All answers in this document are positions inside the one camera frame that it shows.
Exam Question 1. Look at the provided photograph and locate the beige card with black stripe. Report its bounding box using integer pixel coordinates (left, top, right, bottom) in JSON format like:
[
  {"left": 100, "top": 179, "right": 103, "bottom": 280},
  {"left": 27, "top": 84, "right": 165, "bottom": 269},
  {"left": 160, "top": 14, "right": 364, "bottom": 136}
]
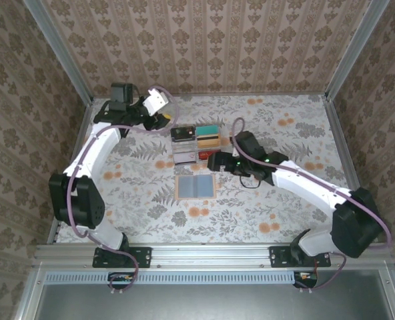
[{"left": 197, "top": 134, "right": 222, "bottom": 149}]

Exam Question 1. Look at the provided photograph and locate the beige leather card holder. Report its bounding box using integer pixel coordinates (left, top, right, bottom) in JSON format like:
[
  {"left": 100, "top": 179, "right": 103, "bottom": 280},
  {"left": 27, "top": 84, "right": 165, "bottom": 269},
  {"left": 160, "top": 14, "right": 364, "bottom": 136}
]
[{"left": 174, "top": 173, "right": 217, "bottom": 201}]

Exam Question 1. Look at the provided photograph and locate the clear acrylic card organizer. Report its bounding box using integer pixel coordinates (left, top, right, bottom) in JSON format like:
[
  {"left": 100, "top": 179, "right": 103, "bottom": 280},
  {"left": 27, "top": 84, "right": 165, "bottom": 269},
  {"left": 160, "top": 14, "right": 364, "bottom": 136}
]
[{"left": 169, "top": 125, "right": 226, "bottom": 167}]

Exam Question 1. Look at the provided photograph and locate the teal card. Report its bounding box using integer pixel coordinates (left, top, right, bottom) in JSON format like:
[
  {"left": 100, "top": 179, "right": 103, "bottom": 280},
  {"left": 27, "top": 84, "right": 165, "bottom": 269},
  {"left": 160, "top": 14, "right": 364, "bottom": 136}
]
[{"left": 196, "top": 125, "right": 220, "bottom": 137}]

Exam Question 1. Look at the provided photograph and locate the white pink card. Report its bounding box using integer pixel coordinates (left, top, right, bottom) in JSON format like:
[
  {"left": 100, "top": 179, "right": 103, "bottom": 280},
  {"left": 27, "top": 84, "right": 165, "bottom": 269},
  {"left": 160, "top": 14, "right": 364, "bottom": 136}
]
[{"left": 173, "top": 150, "right": 198, "bottom": 167}]

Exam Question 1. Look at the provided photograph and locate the black connector box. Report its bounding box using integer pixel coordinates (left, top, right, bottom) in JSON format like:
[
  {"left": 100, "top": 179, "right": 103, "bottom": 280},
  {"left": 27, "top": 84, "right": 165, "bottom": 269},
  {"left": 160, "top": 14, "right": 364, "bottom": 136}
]
[
  {"left": 292, "top": 271, "right": 318, "bottom": 289},
  {"left": 107, "top": 271, "right": 135, "bottom": 290}
]

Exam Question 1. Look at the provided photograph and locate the grey metal panel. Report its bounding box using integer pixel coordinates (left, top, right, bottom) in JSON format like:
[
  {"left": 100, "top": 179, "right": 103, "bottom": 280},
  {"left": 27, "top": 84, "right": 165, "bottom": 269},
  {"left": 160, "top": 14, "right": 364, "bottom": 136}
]
[{"left": 33, "top": 283, "right": 395, "bottom": 320}]

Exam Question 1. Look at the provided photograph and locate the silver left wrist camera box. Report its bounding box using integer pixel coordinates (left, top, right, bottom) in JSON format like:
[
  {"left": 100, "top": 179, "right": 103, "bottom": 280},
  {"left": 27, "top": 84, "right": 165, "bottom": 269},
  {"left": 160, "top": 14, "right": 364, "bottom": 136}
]
[{"left": 141, "top": 87, "right": 169, "bottom": 117}]

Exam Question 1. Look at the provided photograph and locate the aluminium table side rail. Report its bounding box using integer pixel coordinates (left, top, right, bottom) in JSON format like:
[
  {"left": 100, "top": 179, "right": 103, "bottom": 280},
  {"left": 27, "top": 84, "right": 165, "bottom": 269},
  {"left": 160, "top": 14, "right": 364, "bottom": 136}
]
[
  {"left": 47, "top": 98, "right": 94, "bottom": 244},
  {"left": 321, "top": 95, "right": 380, "bottom": 243}
]

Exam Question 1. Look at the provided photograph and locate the aluminium table end rail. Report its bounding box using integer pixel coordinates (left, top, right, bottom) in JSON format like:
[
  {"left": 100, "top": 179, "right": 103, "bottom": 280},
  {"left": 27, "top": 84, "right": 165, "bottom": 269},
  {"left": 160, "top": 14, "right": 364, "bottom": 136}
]
[{"left": 91, "top": 91, "right": 328, "bottom": 99}]

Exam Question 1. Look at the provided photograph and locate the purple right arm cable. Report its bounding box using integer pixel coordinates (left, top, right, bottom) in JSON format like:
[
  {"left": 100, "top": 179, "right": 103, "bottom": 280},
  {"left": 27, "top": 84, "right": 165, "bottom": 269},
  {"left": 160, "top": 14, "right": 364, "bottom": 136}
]
[{"left": 230, "top": 117, "right": 392, "bottom": 293}]

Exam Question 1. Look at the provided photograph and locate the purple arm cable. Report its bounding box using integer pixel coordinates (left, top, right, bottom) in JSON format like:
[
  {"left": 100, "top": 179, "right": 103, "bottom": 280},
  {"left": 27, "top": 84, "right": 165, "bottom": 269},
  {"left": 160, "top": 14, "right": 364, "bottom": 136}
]
[
  {"left": 65, "top": 85, "right": 181, "bottom": 296},
  {"left": 230, "top": 117, "right": 392, "bottom": 293}
]

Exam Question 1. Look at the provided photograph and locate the aluminium corner post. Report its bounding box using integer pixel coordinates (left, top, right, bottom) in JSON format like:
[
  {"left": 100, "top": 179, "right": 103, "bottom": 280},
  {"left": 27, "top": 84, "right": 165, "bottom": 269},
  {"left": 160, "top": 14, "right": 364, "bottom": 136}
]
[
  {"left": 324, "top": 0, "right": 390, "bottom": 101},
  {"left": 22, "top": 0, "right": 95, "bottom": 104}
]

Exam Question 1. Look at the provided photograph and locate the aluminium mounting rail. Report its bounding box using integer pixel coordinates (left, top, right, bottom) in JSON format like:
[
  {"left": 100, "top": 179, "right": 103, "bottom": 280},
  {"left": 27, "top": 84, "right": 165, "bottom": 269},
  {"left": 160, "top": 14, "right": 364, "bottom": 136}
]
[{"left": 33, "top": 243, "right": 394, "bottom": 269}]

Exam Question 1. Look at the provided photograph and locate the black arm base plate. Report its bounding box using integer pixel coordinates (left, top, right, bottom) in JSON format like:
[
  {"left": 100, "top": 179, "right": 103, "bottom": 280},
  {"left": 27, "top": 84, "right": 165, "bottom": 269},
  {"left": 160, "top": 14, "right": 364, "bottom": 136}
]
[
  {"left": 92, "top": 245, "right": 151, "bottom": 269},
  {"left": 269, "top": 245, "right": 332, "bottom": 269}
]

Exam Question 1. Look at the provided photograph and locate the grey slotted cable duct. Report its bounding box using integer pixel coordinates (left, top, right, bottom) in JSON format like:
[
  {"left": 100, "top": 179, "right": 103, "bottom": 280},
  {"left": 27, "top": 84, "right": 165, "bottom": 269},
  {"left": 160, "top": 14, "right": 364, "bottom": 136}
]
[{"left": 45, "top": 270, "right": 294, "bottom": 285}]

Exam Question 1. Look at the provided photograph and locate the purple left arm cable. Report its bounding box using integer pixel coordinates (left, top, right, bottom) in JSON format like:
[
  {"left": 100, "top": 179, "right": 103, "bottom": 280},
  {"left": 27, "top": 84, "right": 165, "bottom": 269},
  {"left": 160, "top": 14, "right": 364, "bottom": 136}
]
[{"left": 65, "top": 85, "right": 181, "bottom": 296}]

